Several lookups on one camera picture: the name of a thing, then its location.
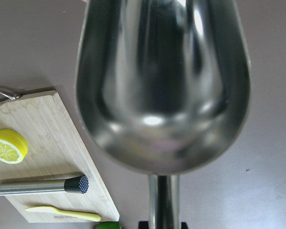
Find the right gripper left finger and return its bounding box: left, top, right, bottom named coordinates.
left=138, top=221, right=149, bottom=229

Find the green lime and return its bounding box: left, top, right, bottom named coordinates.
left=95, top=221, right=122, bottom=229

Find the wooden cutting board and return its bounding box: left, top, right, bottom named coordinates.
left=0, top=91, right=120, bottom=223

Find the half lemon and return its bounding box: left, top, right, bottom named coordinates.
left=0, top=129, right=28, bottom=164

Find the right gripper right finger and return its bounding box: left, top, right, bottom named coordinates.
left=181, top=222, right=188, bottom=229

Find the metal muddler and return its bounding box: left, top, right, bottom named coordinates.
left=0, top=176, right=89, bottom=196

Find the yellow plastic knife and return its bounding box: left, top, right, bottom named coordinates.
left=25, top=206, right=101, bottom=222

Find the metal ice scoop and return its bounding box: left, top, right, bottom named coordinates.
left=76, top=0, right=250, bottom=229

